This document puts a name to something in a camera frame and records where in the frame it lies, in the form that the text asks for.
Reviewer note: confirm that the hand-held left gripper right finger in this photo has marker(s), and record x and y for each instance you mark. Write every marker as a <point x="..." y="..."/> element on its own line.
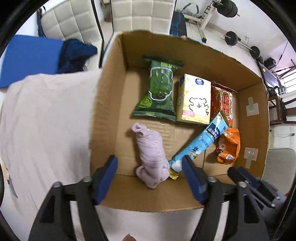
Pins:
<point x="192" y="180"/>

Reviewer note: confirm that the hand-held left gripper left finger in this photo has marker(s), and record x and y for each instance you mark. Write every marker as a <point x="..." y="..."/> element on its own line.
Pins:
<point x="106" y="178"/>

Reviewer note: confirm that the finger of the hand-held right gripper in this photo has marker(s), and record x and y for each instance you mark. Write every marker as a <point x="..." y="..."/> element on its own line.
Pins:
<point x="235" y="175"/>
<point x="252" y="177"/>

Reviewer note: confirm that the orange snack packet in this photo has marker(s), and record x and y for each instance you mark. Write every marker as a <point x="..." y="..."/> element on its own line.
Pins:
<point x="229" y="148"/>

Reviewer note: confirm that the long light blue packet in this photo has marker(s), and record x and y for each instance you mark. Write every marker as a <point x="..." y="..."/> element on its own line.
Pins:
<point x="203" y="141"/>

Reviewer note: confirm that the purple cloth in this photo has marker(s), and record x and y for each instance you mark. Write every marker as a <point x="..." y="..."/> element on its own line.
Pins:
<point x="151" y="153"/>

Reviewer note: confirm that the cardboard box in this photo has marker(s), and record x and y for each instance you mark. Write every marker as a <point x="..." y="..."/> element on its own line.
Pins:
<point x="157" y="139"/>

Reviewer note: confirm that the red snack packet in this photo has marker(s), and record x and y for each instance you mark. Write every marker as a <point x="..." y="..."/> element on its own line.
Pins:
<point x="223" y="102"/>

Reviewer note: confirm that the yellow tissue pack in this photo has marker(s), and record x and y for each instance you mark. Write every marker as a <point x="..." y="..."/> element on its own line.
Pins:
<point x="194" y="99"/>

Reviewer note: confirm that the green snack packet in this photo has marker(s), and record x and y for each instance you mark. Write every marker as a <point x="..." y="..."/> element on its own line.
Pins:
<point x="159" y="88"/>

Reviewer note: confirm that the grey plastic chair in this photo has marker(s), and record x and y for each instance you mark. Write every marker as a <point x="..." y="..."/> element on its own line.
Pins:
<point x="277" y="164"/>

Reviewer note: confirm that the grey bed sheet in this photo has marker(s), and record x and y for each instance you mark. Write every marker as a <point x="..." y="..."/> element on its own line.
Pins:
<point x="46" y="129"/>

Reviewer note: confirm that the dark wooden chair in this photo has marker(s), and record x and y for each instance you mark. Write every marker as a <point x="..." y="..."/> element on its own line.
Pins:
<point x="278" y="104"/>

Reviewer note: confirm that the black treadmill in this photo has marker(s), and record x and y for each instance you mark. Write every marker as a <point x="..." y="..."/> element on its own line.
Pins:
<point x="269" y="77"/>

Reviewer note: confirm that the window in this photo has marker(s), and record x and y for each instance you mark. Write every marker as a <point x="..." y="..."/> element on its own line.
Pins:
<point x="288" y="78"/>

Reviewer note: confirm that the black speaker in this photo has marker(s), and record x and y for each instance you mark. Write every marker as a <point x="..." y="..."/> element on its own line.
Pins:
<point x="270" y="63"/>

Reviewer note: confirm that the dark blue cloth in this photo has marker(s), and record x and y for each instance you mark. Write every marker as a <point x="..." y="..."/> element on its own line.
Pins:
<point x="74" y="54"/>

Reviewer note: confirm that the small barbell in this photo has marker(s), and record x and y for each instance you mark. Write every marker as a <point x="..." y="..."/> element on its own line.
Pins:
<point x="231" y="38"/>

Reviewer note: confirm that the blue foam mat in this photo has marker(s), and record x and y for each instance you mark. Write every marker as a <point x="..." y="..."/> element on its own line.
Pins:
<point x="30" y="58"/>

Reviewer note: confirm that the black blue bench pad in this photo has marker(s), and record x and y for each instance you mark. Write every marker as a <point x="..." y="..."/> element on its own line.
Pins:
<point x="178" y="24"/>

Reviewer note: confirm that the white quilted chair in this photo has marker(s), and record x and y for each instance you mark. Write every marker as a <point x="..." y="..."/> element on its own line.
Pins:
<point x="69" y="20"/>
<point x="143" y="16"/>

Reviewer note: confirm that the large barbell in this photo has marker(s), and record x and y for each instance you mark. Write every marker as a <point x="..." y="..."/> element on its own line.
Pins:
<point x="227" y="8"/>

